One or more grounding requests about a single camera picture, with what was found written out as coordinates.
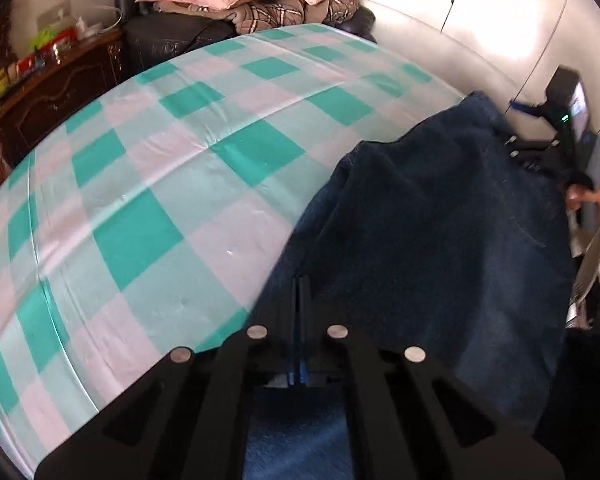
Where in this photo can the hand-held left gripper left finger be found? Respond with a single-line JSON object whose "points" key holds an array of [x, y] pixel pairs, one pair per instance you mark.
{"points": [[286, 345]]}

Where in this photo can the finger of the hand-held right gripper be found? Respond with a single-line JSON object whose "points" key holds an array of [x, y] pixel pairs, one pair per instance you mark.
{"points": [[535, 155], [530, 107]]}

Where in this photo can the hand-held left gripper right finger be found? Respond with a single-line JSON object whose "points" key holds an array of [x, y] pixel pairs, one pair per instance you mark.
{"points": [[314, 345]]}

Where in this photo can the blue denim pants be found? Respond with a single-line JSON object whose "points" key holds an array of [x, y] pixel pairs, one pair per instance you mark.
{"points": [[430, 235]]}

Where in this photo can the person's right hand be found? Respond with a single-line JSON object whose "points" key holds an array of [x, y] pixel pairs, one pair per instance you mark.
{"points": [[580, 195]]}

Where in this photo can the white wardrobe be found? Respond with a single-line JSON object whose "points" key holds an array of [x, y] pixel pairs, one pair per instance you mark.
{"points": [[505, 20]]}

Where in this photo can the green checked tablecloth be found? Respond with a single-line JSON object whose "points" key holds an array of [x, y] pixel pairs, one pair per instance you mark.
{"points": [[155, 185]]}

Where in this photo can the brown patterned cushion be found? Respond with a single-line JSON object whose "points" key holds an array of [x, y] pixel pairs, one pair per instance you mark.
{"points": [[270, 12]]}

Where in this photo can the black leather armchair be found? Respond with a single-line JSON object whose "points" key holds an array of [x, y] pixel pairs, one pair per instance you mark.
{"points": [[170, 40]]}

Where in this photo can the carved wooden nightstand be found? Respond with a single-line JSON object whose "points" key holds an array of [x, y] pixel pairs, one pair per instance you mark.
{"points": [[55, 95]]}

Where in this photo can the red box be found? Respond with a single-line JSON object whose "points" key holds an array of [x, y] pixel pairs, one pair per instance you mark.
{"points": [[32, 62]]}

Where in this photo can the green packet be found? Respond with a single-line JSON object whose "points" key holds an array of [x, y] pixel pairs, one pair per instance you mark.
{"points": [[52, 39]]}

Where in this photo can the yellow-green box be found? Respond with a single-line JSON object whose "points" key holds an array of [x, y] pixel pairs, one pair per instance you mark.
{"points": [[2, 82]]}

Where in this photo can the wall socket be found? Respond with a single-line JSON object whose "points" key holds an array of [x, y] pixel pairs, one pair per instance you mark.
{"points": [[55, 14]]}

